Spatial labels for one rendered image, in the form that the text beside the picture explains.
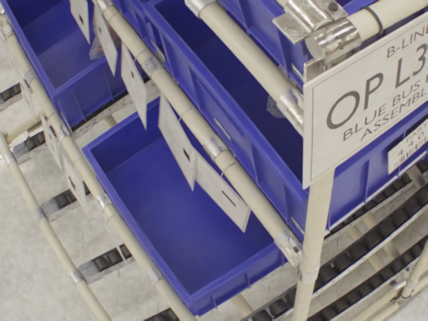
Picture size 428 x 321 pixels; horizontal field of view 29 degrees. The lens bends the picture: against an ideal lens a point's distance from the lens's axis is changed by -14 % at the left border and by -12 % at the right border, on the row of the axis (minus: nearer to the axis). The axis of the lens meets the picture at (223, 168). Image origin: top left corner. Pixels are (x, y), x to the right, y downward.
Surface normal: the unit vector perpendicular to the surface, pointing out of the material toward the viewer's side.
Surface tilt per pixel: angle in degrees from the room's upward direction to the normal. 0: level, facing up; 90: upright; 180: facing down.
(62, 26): 3
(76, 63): 3
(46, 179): 0
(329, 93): 90
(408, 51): 90
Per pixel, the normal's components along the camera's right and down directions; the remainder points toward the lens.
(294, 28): -0.04, -0.45
